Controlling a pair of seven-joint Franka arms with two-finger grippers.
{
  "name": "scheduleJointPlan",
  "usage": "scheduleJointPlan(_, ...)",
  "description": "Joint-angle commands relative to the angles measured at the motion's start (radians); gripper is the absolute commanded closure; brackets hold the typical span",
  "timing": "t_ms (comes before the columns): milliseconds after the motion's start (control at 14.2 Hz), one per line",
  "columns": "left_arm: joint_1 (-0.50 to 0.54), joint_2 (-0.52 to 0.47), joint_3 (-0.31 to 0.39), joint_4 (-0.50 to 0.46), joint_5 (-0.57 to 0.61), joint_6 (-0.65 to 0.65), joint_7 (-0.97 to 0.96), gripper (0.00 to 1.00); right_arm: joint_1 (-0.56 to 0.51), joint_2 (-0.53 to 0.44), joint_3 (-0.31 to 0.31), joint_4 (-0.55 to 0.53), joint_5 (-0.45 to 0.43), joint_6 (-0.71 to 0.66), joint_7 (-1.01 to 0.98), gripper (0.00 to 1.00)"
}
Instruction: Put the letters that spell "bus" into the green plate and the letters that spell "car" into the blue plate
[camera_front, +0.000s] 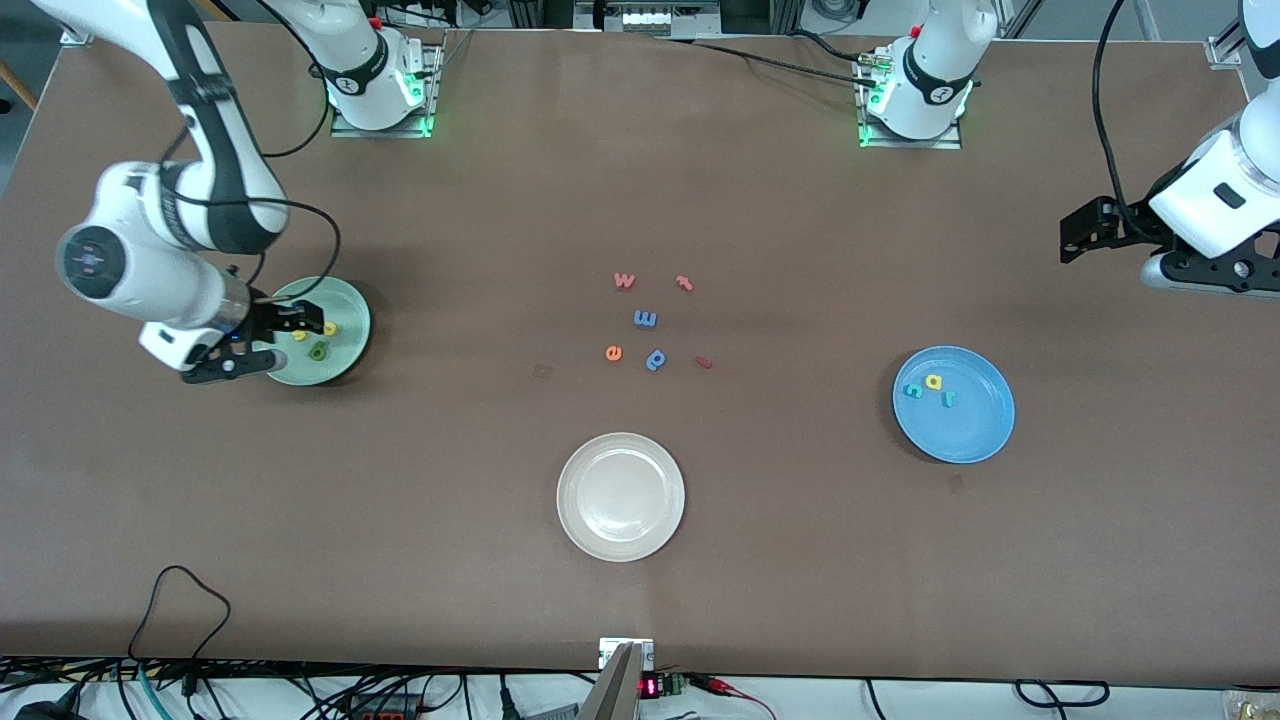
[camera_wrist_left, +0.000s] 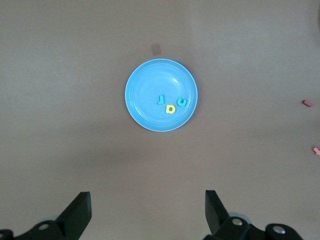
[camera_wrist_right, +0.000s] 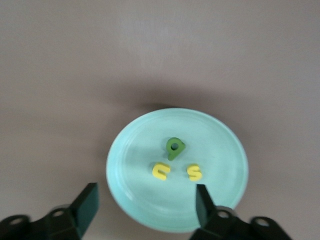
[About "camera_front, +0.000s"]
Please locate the red digit display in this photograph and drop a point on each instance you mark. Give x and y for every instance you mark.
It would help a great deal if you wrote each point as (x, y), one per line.
(650, 687)

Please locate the blue plate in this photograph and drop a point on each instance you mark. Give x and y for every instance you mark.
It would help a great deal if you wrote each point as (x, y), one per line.
(953, 430)

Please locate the white plate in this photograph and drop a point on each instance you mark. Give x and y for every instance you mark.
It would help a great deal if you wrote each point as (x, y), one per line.
(621, 497)

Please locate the green plate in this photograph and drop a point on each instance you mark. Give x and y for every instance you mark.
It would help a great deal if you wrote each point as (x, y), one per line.
(340, 300)

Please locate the aluminium corner bracket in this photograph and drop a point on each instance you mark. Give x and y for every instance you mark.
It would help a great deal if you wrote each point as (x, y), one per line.
(72, 38)
(1225, 50)

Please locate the green terminal block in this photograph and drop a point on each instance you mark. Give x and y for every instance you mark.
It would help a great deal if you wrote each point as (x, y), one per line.
(675, 685)

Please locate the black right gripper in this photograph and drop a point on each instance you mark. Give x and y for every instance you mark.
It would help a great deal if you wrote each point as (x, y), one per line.
(268, 319)

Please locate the blue letter g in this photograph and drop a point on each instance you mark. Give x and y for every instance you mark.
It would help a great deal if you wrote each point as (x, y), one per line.
(656, 359)

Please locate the grey camera stand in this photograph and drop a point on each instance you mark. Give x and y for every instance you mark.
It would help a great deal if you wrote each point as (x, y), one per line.
(615, 695)

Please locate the blue letter m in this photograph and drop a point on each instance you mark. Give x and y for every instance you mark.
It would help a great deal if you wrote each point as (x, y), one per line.
(645, 319)

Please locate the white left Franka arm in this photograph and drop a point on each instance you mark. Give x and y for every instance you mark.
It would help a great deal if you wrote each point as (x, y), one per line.
(930, 90)

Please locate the red clip lead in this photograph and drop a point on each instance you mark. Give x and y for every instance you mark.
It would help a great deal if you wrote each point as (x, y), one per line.
(715, 685)

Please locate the white stand bracket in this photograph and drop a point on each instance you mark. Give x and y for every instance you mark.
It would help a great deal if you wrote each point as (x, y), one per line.
(606, 655)

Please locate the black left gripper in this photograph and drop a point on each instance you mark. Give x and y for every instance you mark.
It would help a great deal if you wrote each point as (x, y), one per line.
(1128, 226)

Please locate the brown wooden stick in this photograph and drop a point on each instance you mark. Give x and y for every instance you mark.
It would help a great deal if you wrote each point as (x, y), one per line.
(18, 88)

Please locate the grey power strip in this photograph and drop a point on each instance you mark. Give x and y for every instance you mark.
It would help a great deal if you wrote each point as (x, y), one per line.
(650, 18)

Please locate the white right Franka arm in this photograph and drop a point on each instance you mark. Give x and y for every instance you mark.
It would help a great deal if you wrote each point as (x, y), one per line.
(160, 290)

